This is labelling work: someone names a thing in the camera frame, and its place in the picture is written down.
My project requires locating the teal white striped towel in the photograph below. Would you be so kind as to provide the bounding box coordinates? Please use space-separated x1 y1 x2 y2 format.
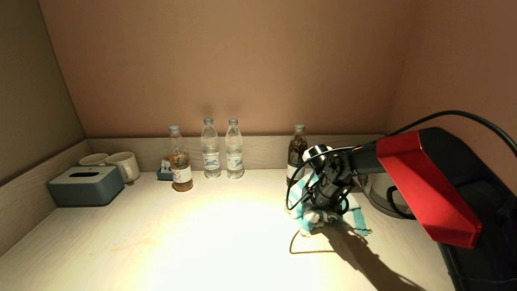
285 172 372 238

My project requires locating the white electric kettle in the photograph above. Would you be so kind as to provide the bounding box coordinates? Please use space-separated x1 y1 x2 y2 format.
361 172 416 219

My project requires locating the bottle with dark liquid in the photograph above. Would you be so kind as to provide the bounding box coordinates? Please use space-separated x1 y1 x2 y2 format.
286 124 308 187

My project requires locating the clear water bottle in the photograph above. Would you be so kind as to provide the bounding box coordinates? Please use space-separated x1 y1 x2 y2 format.
201 117 221 179
225 118 245 179

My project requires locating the bottle with amber liquid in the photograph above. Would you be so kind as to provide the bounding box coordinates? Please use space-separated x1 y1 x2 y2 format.
168 125 193 192

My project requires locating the white ceramic mug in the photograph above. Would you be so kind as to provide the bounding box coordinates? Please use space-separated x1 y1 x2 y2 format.
106 152 141 183
79 153 110 167

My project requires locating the blue-grey tissue box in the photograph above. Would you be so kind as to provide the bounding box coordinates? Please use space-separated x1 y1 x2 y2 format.
48 166 125 207

